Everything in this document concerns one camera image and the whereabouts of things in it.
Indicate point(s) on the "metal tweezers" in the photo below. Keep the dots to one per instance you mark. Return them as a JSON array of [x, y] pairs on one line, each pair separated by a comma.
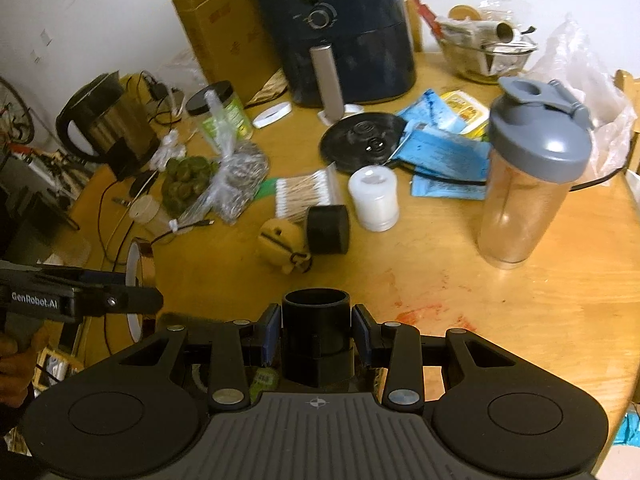
[[121, 201]]

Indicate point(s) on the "blue plastic bag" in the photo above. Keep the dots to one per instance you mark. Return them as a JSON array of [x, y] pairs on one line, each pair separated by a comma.
[[627, 427]]

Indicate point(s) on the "green tape piece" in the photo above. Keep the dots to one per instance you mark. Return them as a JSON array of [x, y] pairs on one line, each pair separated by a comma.
[[269, 186]]

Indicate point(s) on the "white band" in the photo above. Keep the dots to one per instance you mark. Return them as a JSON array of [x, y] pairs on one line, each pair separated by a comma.
[[272, 115], [352, 109]]

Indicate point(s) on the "metal tube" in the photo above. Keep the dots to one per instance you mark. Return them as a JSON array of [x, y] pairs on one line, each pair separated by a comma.
[[502, 32]]

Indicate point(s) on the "person's left hand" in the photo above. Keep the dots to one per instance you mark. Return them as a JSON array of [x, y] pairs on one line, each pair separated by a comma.
[[15, 367]]

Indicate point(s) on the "knotted white plastic bag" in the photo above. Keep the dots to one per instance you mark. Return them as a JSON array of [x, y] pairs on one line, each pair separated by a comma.
[[167, 150]]

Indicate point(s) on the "yellow packet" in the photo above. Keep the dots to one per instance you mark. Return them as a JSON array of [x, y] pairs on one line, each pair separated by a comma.
[[470, 110]]

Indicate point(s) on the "large blue packet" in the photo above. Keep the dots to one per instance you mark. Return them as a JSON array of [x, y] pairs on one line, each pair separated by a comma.
[[445, 155]]

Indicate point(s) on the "small black oval object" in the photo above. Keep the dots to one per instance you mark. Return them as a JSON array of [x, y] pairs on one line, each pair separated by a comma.
[[144, 182]]

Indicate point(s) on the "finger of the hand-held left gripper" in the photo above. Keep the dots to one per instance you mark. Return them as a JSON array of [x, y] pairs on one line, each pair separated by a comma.
[[125, 301]]

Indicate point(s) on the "bicycle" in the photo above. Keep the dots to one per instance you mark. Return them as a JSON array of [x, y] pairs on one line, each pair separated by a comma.
[[15, 110]]

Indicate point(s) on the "yellow toy figure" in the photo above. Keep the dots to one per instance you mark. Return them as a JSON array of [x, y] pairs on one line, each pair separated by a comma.
[[280, 245]]

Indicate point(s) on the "clear jar black lid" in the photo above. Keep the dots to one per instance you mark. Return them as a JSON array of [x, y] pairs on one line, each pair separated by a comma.
[[235, 115]]

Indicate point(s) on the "white plastic spool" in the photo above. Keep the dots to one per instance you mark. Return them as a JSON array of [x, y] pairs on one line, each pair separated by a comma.
[[375, 200]]

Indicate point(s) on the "bag of green round fruit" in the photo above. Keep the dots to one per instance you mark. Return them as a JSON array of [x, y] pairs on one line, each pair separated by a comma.
[[187, 182]]

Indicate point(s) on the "pack of cotton swabs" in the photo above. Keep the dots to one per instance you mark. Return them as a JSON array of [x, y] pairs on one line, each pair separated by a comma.
[[305, 195]]

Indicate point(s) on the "clear bubble wrap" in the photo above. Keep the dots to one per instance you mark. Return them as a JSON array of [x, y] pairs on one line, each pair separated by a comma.
[[177, 67]]

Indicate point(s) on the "steel electric kettle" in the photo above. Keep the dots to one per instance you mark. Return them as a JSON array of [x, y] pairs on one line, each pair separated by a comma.
[[105, 125]]

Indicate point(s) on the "amber tape roll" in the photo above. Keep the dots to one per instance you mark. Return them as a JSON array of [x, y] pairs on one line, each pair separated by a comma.
[[145, 260]]

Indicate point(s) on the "clear shaker bottle grey lid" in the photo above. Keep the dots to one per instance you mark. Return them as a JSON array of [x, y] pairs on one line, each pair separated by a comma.
[[530, 185]]

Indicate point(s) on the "black power adapter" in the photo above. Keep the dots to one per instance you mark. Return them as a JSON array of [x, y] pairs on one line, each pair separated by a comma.
[[160, 89]]

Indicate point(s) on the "small black tape roll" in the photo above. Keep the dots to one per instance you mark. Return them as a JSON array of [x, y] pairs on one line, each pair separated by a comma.
[[327, 230]]

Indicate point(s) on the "tall brown carton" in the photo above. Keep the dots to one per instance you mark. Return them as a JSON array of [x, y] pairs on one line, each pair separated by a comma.
[[225, 25]]

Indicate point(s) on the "light blue splash packet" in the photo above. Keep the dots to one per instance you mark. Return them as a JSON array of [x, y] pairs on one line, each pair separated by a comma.
[[430, 107]]

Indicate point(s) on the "brown round lid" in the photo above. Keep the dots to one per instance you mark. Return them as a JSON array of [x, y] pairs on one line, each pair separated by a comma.
[[462, 12]]

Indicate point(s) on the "brown cardboard box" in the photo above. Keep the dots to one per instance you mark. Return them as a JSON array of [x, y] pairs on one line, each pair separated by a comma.
[[170, 319]]

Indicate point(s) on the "black round lid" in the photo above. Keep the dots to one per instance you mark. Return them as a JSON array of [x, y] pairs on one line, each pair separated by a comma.
[[350, 145]]

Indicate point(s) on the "dark blue air fryer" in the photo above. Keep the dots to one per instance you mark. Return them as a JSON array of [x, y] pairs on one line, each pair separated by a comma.
[[350, 45]]

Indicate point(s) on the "crumpled clear plastic bag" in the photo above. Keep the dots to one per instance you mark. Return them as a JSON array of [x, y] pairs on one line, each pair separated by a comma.
[[580, 75]]

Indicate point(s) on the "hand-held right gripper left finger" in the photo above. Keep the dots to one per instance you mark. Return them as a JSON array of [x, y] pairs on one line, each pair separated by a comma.
[[272, 332]]

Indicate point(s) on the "toothpick container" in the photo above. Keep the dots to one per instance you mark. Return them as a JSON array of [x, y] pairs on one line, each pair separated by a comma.
[[150, 217]]

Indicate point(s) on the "black plastic tube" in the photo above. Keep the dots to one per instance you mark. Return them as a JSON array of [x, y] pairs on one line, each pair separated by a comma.
[[315, 330]]

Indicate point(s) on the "glass bowl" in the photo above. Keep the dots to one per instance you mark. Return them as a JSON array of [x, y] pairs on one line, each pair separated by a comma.
[[500, 67]]

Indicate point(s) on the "clear bag of dark bits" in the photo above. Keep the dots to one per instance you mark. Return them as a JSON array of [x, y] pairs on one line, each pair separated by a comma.
[[240, 175]]

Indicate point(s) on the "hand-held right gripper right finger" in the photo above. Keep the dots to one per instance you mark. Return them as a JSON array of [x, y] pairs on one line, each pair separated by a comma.
[[361, 335]]

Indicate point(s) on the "gold foil bag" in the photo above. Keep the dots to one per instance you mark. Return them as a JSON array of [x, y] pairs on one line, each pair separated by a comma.
[[267, 91]]

